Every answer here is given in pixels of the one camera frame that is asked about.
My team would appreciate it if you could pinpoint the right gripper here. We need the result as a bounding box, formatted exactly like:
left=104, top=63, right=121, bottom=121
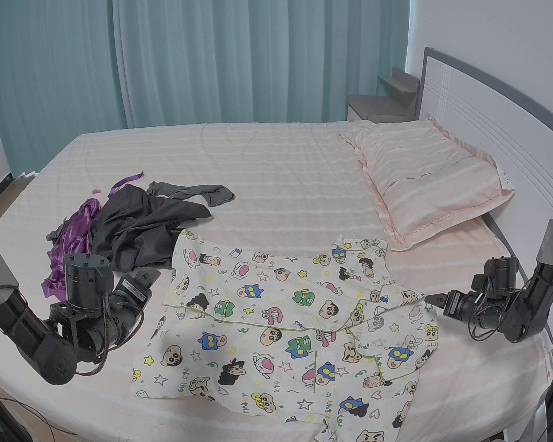
left=424, top=288, right=479, bottom=322

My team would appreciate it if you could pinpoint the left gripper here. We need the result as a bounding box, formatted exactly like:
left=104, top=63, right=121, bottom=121
left=106, top=268, right=163, bottom=339

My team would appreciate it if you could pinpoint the white printed pyjama top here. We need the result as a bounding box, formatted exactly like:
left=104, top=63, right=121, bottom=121
left=129, top=228, right=439, bottom=442

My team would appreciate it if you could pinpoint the bed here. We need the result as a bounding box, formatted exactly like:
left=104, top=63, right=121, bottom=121
left=0, top=46, right=553, bottom=442

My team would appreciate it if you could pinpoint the black garment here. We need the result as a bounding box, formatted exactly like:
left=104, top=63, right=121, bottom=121
left=88, top=183, right=213, bottom=273

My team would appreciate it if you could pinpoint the purple satin garment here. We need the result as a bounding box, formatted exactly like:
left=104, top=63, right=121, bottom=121
left=41, top=171, right=144, bottom=300

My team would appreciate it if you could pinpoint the grey garment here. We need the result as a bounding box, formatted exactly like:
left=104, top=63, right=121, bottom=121
left=147, top=181, right=236, bottom=207
left=46, top=219, right=68, bottom=244

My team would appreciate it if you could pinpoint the pink striped pillow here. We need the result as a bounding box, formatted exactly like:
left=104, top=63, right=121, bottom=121
left=339, top=113, right=517, bottom=252

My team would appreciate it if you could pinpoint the grey white bedside table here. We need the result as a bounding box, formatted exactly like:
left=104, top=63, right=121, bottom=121
left=348, top=66, right=420, bottom=123

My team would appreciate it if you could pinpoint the blue-green curtain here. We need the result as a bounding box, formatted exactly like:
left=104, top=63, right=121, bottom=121
left=0, top=0, right=132, bottom=176
left=113, top=0, right=412, bottom=128

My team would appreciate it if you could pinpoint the black cable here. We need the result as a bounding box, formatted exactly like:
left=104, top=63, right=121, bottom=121
left=75, top=292, right=144, bottom=377

